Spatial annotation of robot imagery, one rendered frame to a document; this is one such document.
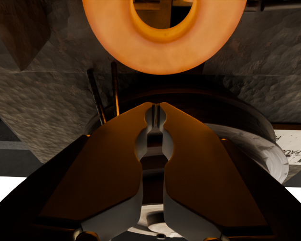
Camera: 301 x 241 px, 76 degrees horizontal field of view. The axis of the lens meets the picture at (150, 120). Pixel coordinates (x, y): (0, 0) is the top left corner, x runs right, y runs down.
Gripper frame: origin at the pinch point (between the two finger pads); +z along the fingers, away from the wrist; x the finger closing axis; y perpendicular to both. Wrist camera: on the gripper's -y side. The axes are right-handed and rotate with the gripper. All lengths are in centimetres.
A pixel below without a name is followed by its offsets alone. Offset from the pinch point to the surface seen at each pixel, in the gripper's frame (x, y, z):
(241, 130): 12.5, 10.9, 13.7
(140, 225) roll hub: -3.3, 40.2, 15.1
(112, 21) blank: -4.7, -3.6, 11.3
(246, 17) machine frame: 11.6, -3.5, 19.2
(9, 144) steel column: -409, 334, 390
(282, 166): 23.9, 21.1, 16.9
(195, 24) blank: 3.7, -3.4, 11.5
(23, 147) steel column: -377, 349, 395
